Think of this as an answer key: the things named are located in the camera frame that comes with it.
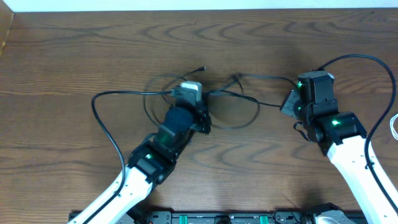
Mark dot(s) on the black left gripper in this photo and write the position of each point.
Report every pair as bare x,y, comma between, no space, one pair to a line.
203,118

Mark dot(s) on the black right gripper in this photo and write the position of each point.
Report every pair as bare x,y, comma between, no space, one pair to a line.
288,106

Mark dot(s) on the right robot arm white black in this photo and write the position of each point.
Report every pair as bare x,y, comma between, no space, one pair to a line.
342,138

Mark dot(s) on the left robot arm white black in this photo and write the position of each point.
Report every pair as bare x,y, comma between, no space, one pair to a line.
148,165

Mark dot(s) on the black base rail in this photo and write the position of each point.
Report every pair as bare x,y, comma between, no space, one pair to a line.
324,213

